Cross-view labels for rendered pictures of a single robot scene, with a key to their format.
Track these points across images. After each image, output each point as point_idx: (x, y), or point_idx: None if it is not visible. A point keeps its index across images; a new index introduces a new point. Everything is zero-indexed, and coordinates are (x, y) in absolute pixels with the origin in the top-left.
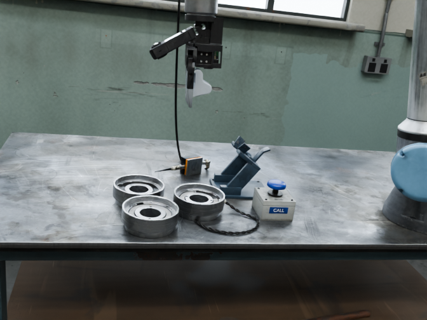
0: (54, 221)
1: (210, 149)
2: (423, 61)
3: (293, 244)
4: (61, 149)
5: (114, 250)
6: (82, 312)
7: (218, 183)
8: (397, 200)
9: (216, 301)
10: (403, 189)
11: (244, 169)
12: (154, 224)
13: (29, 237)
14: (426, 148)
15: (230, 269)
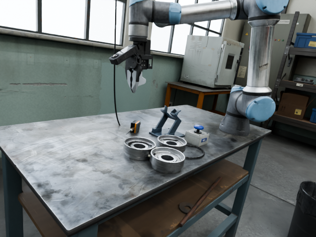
0: (117, 181)
1: (122, 116)
2: (261, 60)
3: (224, 154)
4: (43, 133)
5: (165, 186)
6: (112, 235)
7: (156, 133)
8: (232, 124)
9: (167, 197)
10: (255, 118)
11: (176, 122)
12: (181, 163)
13: (121, 198)
14: (266, 98)
15: None
